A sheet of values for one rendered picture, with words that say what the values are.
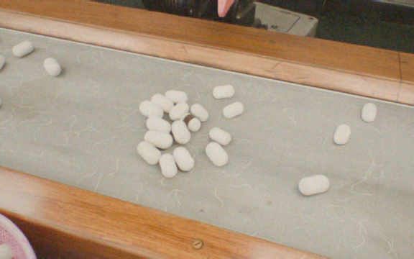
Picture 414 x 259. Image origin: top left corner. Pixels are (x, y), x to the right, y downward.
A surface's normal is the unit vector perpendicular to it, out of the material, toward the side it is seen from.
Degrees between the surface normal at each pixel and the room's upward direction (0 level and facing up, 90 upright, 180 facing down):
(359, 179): 0
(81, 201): 0
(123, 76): 0
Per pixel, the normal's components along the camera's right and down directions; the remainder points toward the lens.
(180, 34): 0.01, -0.73
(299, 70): -0.20, -0.06
